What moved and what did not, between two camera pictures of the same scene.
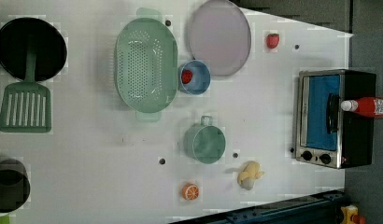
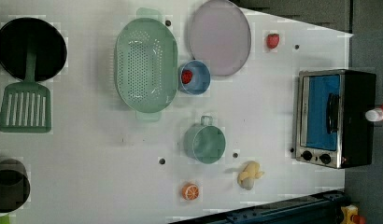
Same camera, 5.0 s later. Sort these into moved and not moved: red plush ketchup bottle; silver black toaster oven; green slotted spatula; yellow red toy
Moved: red plush ketchup bottle
Not moved: yellow red toy; silver black toaster oven; green slotted spatula
